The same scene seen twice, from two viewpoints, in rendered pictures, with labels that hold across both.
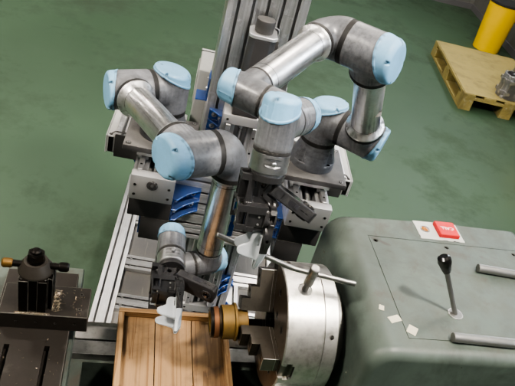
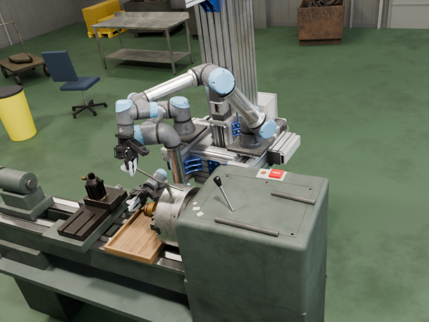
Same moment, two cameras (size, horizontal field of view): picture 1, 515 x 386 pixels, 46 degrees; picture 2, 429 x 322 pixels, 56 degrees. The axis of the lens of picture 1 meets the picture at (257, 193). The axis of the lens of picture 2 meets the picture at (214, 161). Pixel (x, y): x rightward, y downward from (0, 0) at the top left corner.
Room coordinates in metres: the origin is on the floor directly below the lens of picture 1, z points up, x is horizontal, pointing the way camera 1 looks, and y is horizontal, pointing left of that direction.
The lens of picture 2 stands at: (0.08, -1.45, 2.36)
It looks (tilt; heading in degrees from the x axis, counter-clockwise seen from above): 31 degrees down; 44
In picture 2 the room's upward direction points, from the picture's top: 8 degrees counter-clockwise
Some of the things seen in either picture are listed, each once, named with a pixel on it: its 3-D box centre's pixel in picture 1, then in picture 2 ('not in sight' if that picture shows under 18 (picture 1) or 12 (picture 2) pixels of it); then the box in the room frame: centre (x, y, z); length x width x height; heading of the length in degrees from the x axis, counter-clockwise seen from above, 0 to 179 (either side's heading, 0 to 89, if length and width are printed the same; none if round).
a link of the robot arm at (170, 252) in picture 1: (171, 262); (150, 184); (1.19, 0.17, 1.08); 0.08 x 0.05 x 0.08; 105
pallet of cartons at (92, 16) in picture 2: not in sight; (110, 18); (6.56, 7.99, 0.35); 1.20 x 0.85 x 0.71; 10
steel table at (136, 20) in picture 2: not in sight; (142, 41); (4.89, 4.70, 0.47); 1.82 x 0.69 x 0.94; 100
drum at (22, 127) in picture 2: not in sight; (15, 114); (2.00, 4.14, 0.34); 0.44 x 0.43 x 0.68; 101
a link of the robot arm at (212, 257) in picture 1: (220, 207); (175, 161); (1.35, 0.09, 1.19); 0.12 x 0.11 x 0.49; 38
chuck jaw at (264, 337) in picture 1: (264, 350); (158, 222); (0.98, -0.12, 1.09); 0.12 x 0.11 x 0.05; 16
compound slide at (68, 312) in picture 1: (46, 306); (102, 199); (1.01, 0.42, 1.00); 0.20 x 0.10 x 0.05; 106
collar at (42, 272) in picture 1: (35, 264); (92, 179); (1.00, 0.45, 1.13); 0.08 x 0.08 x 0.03
